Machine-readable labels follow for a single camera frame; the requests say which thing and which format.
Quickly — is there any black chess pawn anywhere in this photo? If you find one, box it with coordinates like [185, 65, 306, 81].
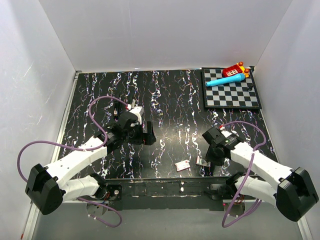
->
[247, 84, 254, 91]

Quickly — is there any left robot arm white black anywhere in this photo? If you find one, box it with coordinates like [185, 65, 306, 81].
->
[25, 112, 157, 215]

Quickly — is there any black stapler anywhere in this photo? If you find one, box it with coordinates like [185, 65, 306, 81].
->
[113, 101, 122, 120]

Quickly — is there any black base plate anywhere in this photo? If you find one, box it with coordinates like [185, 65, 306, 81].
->
[94, 177, 233, 211]

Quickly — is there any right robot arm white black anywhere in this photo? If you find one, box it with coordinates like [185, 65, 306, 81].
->
[202, 128, 319, 222]

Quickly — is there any checkered chess board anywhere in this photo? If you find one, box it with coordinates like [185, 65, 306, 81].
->
[201, 67, 262, 110]

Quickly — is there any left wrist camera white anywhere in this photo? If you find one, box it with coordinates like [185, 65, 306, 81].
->
[126, 105, 144, 125]

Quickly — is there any red toy block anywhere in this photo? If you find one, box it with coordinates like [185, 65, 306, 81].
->
[222, 61, 250, 78]

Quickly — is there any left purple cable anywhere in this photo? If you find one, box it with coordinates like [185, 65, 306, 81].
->
[17, 96, 132, 228]

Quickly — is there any red white staple box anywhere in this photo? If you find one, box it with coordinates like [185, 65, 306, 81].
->
[174, 160, 190, 172]

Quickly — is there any blue toy marker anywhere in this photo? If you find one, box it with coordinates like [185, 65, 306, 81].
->
[205, 73, 246, 87]

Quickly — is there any purple cable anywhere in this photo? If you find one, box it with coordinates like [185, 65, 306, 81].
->
[17, 96, 132, 228]
[219, 120, 267, 228]

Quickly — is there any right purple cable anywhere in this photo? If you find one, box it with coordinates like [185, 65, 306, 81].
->
[219, 120, 267, 228]

